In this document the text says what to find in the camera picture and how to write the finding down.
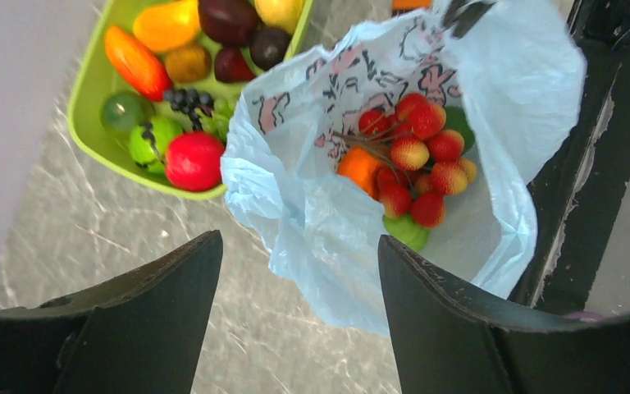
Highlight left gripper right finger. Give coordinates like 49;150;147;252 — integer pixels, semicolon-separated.
378;236;630;393

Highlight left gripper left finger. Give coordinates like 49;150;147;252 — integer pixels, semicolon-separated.
0;230;223;393

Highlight light green fake fruit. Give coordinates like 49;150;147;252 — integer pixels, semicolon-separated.
382;215;430;252

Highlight red lychee fruit cluster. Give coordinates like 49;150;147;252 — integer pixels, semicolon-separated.
334;92;478;230

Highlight orange fake orange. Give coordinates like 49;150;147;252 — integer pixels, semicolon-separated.
336;146;384;200

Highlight blue plastic bag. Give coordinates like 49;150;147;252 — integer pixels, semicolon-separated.
221;1;587;336

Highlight green fake avocado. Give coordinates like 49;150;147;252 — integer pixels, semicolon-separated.
445;106;476;153

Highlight black fake grapes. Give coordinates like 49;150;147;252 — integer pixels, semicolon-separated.
162;88;214;131

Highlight green fake grapes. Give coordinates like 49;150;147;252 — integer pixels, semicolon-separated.
199;97;237;143

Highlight brown fake kiwi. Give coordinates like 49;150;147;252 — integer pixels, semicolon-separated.
163;44;212;84

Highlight dark maroon fake fruit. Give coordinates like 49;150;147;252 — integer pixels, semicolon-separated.
213;47;256;83

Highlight orange fake mango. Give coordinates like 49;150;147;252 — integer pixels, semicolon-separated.
132;0;202;53

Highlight dark purple fake plum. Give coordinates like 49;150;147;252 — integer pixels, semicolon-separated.
249;26;291;71

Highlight dark red fake apple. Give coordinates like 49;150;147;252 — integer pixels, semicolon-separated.
198;0;262;46

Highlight yellow fake lemon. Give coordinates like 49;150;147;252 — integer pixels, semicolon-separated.
253;0;304;34

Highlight dark green round fruit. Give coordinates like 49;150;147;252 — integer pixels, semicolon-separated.
99;91;155;133

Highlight green plastic fruit basket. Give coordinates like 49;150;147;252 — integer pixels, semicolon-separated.
67;1;314;200

